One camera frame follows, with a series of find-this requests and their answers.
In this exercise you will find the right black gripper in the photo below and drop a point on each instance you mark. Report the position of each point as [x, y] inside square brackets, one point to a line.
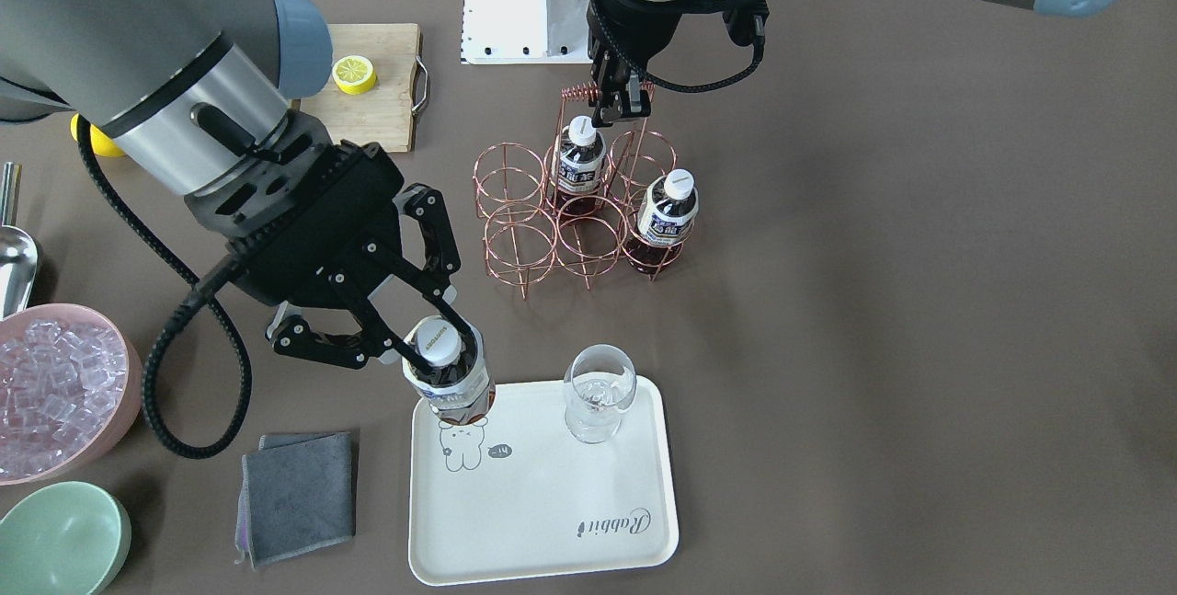
[360, 193]

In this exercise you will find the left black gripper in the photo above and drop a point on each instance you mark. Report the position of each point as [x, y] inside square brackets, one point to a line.
[641, 25]

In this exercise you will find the copper wire bottle basket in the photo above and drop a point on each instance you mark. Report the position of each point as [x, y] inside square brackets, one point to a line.
[529, 233]

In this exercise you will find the tea bottle front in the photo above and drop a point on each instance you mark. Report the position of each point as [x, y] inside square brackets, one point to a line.
[663, 220]
[455, 380]

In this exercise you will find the tea bottle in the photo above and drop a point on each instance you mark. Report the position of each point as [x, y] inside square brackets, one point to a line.
[455, 380]
[663, 220]
[579, 159]

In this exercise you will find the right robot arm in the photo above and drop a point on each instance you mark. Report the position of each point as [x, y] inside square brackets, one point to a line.
[140, 69]

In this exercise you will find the tea bottle rear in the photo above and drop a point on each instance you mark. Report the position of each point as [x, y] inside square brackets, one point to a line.
[579, 159]

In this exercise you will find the bamboo cutting board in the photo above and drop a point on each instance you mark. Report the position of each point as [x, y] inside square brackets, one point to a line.
[388, 113]

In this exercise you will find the half lemon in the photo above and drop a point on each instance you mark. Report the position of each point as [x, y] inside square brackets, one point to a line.
[354, 75]

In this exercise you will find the grey folded cloth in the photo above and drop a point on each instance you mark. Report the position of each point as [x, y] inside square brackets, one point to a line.
[296, 496]

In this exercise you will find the clear wine glass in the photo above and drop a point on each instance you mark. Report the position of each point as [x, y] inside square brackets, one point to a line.
[599, 387]

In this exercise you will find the cream rabbit tray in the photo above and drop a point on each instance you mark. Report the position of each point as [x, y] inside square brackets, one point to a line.
[517, 496]

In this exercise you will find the whole lemon lower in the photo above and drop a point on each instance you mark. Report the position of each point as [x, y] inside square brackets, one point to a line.
[101, 144]

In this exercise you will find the pink bowl of ice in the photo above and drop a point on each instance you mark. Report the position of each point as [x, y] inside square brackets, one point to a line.
[71, 389]

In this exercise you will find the steel ice scoop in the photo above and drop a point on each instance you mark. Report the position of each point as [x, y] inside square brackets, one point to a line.
[20, 256]

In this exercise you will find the mint green bowl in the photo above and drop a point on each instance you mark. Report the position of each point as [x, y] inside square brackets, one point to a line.
[67, 538]

